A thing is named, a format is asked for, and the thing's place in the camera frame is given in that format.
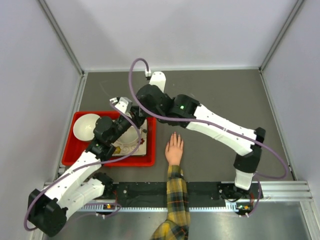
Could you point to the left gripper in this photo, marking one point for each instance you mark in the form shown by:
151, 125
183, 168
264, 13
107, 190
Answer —
135, 118

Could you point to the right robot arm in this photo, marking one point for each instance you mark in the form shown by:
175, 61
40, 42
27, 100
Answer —
188, 113

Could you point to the yellow plaid sleeve forearm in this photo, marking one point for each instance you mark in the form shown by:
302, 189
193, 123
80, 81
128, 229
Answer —
177, 223

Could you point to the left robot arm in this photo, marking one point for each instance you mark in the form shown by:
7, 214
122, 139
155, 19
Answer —
49, 209

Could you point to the mannequin hand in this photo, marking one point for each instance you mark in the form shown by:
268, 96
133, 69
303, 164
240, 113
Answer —
174, 150

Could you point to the cream cup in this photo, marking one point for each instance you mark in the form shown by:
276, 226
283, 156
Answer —
129, 137

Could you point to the floral square plate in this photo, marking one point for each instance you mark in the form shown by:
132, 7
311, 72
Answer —
122, 150

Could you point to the white bowl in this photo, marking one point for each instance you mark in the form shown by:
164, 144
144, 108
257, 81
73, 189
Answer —
83, 128

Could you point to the red plastic tray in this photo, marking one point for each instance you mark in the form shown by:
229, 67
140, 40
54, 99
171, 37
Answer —
74, 147

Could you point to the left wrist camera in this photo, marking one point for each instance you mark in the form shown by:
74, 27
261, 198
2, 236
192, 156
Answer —
121, 104

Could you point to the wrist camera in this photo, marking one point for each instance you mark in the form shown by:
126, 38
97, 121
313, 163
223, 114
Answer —
121, 104
156, 78

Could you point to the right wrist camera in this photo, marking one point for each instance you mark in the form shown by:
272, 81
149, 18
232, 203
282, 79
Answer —
156, 78

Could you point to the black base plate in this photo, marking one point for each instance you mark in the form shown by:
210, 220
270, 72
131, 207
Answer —
154, 194

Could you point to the aluminium frame rail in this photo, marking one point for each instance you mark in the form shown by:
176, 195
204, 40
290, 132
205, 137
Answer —
269, 191

